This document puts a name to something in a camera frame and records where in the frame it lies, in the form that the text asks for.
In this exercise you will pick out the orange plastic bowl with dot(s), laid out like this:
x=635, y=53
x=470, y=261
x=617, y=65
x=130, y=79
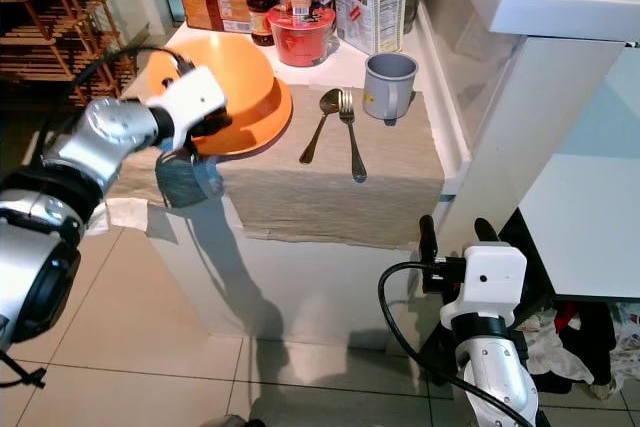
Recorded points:
x=255, y=97

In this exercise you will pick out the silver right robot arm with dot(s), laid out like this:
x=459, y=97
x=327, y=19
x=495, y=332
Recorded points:
x=495, y=372

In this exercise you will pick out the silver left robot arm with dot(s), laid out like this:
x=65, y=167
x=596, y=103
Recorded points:
x=30, y=257

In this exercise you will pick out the blue-grey folded cloth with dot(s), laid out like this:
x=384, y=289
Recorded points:
x=188, y=185

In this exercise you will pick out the metal fork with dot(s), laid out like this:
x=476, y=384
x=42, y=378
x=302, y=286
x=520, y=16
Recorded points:
x=355, y=152

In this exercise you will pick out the beige table runner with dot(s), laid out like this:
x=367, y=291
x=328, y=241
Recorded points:
x=320, y=202

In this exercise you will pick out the white paper napkin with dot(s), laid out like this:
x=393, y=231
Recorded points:
x=132, y=213

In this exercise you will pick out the metal spoon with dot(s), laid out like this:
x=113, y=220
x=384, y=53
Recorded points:
x=328, y=101

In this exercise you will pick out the dark jar with red lid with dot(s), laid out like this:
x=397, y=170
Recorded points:
x=261, y=15

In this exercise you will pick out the red plastic container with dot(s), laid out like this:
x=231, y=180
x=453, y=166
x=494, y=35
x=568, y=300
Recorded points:
x=300, y=40

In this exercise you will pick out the crumpled white cloth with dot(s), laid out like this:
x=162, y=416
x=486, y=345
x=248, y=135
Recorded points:
x=555, y=347

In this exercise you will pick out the white table cabinet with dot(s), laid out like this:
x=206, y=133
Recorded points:
x=290, y=287

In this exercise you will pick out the grey mug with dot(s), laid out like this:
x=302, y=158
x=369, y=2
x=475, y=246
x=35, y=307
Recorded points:
x=388, y=87

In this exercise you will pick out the wooden slatted rack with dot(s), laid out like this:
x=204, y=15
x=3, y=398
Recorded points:
x=50, y=37

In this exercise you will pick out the grey robot foot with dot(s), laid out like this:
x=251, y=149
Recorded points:
x=228, y=422

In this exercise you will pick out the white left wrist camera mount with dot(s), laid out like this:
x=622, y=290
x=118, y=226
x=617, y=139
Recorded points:
x=188, y=99

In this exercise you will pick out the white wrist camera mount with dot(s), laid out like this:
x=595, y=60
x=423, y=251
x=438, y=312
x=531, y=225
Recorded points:
x=188, y=99
x=490, y=277

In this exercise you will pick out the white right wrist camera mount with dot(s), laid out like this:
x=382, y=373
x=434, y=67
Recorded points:
x=490, y=277

